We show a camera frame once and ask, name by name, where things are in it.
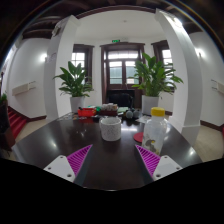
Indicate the basket of small items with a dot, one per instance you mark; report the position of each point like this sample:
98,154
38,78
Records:
109,109

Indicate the white speckled ceramic mug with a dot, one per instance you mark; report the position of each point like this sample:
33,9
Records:
110,128

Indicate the red box on table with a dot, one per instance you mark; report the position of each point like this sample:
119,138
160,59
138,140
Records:
86,112

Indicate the clear bottle with yellow cap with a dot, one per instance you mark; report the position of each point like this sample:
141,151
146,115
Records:
155,130

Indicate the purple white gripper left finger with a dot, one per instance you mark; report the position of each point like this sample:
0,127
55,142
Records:
73,167

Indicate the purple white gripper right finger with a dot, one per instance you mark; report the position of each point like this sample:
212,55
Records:
157,166

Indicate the left potted green plant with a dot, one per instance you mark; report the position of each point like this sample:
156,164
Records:
76,84

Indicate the green exit sign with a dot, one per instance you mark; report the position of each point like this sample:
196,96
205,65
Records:
116,41

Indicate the red round coaster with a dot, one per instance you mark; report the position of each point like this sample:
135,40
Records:
138,137

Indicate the right potted green plant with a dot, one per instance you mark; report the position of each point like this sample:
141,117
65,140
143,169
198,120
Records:
156,77

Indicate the grey round ball object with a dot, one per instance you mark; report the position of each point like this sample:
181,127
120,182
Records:
129,114

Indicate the potted green plant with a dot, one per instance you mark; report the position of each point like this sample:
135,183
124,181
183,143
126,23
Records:
156,77
76,84

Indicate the dark wooden double door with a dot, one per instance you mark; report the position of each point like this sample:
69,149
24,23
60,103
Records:
118,69

